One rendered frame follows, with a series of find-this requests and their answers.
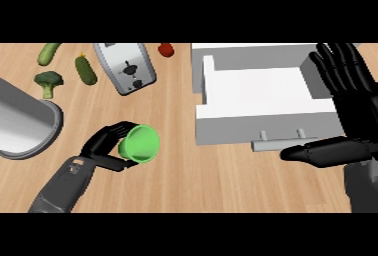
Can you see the silver toaster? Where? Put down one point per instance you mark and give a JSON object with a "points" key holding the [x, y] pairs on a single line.
{"points": [[125, 68]]}

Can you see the large grey pot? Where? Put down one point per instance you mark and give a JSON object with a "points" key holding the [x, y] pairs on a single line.
{"points": [[23, 123]]}

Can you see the green cup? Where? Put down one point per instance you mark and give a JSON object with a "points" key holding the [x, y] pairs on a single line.
{"points": [[139, 144]]}

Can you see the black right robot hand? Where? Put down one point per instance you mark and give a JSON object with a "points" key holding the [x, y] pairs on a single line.
{"points": [[351, 110]]}

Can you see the grey cabinet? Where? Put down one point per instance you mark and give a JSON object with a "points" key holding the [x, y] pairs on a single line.
{"points": [[245, 55]]}

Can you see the green broccoli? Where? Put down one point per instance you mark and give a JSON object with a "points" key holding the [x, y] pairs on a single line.
{"points": [[47, 81]]}

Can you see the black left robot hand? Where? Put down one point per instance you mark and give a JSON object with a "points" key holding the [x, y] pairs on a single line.
{"points": [[100, 144]]}

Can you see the white open drawer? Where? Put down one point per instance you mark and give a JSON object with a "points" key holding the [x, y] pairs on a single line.
{"points": [[260, 100]]}

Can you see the dark green cucumber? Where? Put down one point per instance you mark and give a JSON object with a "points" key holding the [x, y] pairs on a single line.
{"points": [[85, 70]]}

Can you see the light green cucumber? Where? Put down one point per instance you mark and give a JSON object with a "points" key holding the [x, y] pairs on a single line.
{"points": [[47, 53]]}

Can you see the red pepper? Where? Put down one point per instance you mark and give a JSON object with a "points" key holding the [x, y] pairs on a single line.
{"points": [[165, 49]]}

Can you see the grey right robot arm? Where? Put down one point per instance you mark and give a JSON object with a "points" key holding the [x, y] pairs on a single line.
{"points": [[362, 186]]}

